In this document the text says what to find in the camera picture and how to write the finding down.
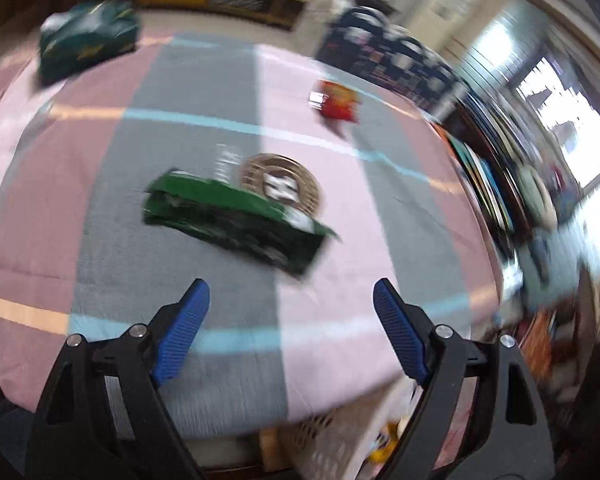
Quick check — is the blue baby fence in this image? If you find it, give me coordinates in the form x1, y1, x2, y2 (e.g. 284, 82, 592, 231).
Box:
315, 6, 468, 118

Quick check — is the white mesh trash basket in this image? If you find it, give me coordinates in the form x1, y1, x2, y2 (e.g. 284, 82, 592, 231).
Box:
279, 377, 422, 479

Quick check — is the yellow chip bag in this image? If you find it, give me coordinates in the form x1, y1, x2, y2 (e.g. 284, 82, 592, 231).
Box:
367, 422, 400, 464

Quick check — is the green tissue box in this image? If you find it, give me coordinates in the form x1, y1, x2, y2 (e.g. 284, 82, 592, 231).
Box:
38, 0, 140, 86

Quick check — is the plaid tablecloth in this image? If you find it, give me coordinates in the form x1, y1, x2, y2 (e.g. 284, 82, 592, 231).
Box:
0, 35, 501, 438

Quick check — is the red snack wrapper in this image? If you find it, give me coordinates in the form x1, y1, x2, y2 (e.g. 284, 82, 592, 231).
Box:
309, 79, 360, 122

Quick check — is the green plush cushion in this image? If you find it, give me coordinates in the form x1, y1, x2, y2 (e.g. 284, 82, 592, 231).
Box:
515, 165, 557, 231

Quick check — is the white air conditioner tower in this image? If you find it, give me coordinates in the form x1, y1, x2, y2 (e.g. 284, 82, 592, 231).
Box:
405, 0, 481, 52

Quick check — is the dark green snack wrapper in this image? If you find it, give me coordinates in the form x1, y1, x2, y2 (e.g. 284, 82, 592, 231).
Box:
143, 168, 338, 276

